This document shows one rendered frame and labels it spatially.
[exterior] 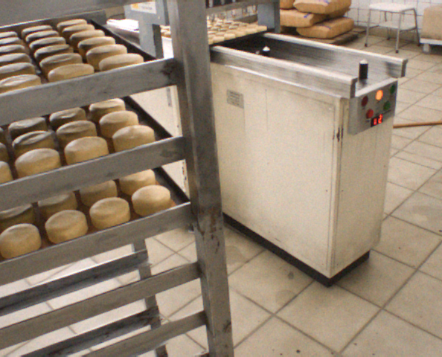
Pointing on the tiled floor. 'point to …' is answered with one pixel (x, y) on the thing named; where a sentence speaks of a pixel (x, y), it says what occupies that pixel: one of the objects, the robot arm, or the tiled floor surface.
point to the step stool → (394, 21)
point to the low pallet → (330, 39)
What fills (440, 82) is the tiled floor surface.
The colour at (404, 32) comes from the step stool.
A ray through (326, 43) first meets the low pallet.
